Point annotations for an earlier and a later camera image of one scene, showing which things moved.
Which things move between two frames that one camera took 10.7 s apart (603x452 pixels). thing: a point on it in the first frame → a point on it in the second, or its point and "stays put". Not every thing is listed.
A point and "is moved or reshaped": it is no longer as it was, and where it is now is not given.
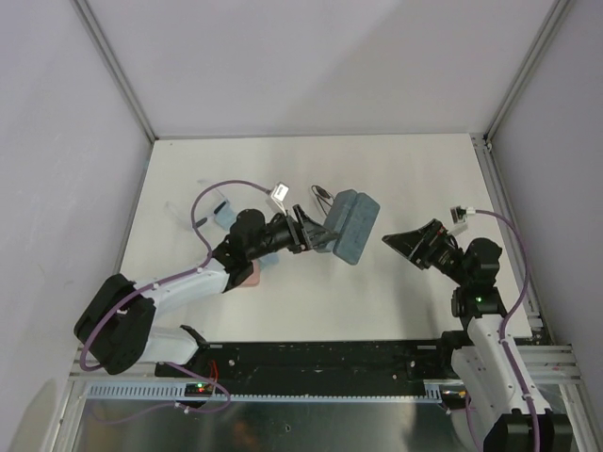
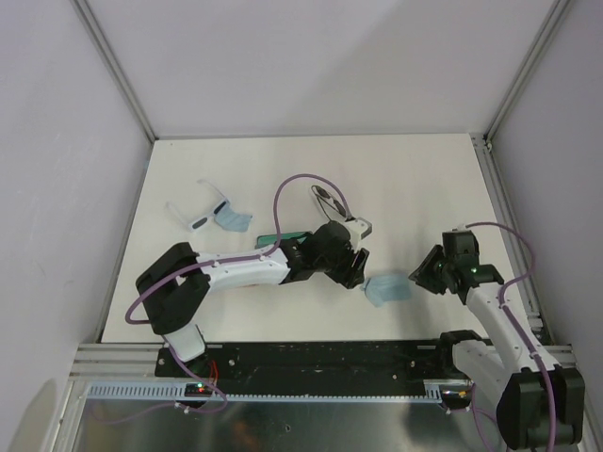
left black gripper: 304,234 → 350,275
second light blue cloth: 226,217 stays put
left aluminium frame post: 98,36 stays put
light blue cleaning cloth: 269,260 is moved or reshaped
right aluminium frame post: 554,18 stays put
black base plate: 317,363 stays put
